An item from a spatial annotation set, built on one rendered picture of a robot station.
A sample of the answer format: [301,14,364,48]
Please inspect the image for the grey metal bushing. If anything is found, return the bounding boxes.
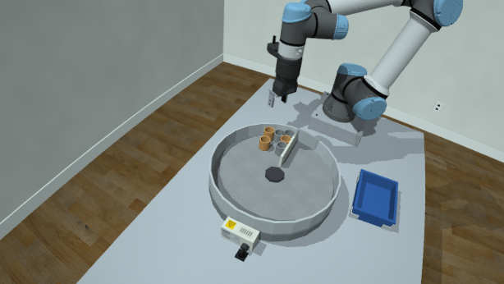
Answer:
[275,141,287,157]
[273,129,285,143]
[285,130,295,138]

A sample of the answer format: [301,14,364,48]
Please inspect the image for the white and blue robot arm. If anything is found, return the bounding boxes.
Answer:
[280,0,463,122]

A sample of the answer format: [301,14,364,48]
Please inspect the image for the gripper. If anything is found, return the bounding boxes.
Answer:
[267,35,305,108]

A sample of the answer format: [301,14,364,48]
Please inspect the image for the bronze bushing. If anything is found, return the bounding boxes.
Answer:
[280,135,291,144]
[259,136,271,151]
[263,126,275,140]

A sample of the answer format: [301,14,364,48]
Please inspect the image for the blue crate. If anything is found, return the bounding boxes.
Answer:
[349,169,398,231]

